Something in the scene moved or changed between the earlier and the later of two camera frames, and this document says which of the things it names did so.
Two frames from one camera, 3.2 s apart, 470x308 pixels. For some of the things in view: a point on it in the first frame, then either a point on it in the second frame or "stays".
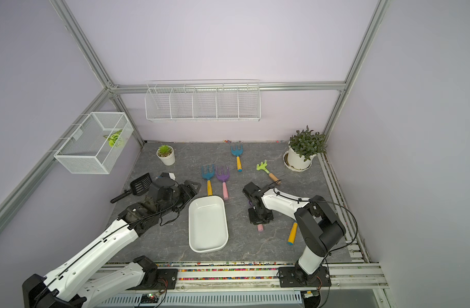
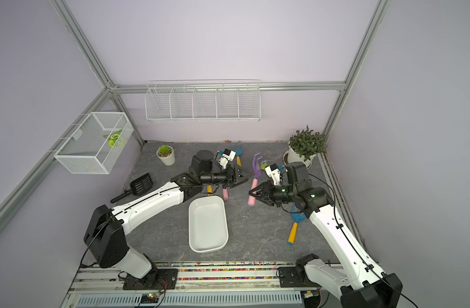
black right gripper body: x=259 y=217 to x=280 y=194
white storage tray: x=207 y=224 stays
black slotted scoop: x=138 y=187 stays
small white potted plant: x=165 y=153 stays
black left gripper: x=192 y=190 to x=231 y=178
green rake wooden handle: x=262 y=167 stays
